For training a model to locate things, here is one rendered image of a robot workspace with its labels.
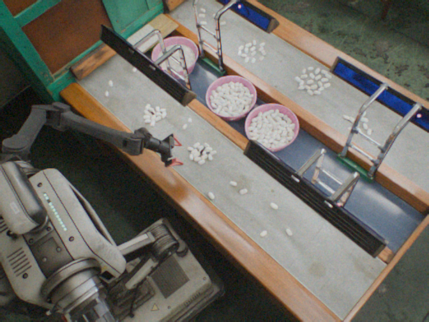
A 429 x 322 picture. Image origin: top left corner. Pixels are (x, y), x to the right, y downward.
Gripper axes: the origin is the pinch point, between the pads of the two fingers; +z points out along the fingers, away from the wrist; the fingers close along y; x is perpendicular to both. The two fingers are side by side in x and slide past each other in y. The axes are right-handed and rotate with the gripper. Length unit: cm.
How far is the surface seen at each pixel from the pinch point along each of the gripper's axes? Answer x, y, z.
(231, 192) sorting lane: 4.7, 14.7, 26.0
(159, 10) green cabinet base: -12, -106, 5
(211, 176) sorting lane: -1.7, 4.9, 20.7
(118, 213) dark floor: -101, -15, 35
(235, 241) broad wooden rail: 5.3, 38.7, 23.3
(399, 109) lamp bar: 81, 3, 47
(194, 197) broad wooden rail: -7.1, 15.6, 13.0
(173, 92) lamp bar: 11.5, -22.3, -11.9
